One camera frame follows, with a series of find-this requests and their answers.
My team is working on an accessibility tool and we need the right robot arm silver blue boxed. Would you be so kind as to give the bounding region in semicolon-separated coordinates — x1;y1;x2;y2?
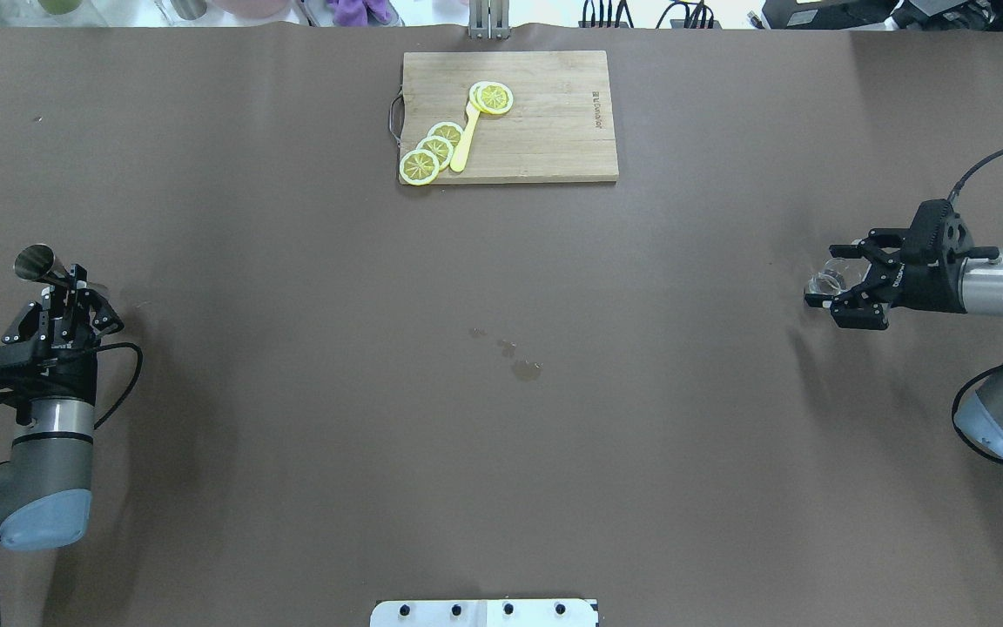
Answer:
803;226;1003;467

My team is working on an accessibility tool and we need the purple cloth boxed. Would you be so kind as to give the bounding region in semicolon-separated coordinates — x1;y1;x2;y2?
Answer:
324;0;402;27

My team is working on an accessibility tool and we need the black usb hub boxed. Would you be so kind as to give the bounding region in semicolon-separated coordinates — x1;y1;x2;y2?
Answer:
577;0;636;29

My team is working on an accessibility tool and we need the clear glass measuring cup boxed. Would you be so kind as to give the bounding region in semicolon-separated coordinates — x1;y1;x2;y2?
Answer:
804;258;859;297

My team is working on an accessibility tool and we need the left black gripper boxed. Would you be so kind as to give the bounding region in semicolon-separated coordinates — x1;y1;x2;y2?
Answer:
3;286;126;401

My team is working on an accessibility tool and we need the wooden cutting board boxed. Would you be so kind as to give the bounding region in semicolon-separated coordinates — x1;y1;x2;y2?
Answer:
401;51;618;184

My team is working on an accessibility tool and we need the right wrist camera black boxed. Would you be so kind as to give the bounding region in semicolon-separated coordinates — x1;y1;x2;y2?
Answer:
900;199;974;266

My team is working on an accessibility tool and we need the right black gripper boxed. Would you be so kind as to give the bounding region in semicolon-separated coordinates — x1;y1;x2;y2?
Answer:
804;230;965;332

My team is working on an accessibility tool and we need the lemon slice middle of row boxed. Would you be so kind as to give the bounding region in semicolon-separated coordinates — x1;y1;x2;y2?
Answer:
417;134;456;171

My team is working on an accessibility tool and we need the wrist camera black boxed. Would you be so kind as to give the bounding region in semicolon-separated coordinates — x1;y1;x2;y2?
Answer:
0;344;58;408
900;199;974;266

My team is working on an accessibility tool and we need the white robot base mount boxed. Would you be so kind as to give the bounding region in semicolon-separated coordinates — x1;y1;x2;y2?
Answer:
369;598;601;626

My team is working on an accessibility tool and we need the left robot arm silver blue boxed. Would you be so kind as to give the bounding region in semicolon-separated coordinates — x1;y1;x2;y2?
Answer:
0;286;124;623

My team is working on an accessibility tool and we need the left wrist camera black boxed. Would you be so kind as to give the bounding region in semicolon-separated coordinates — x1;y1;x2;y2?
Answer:
0;344;58;408

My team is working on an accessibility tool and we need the lemon slice on knife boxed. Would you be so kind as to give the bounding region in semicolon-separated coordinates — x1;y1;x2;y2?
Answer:
468;82;515;115

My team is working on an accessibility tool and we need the steel jigger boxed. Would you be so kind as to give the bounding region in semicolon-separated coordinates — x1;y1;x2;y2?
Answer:
12;243;111;298

